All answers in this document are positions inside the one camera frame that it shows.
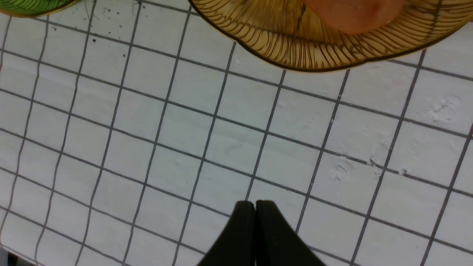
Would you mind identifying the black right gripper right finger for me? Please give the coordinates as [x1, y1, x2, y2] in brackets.
[255, 200, 325, 266]

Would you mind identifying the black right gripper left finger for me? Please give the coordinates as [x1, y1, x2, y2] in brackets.
[199, 201, 255, 266]

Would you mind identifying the orange potato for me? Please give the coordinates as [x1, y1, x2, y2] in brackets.
[304, 0, 407, 35]

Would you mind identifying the amber glass plate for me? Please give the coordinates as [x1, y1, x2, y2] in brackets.
[189, 0, 473, 73]

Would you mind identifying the green glass plate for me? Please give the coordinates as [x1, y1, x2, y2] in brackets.
[0, 0, 78, 17]

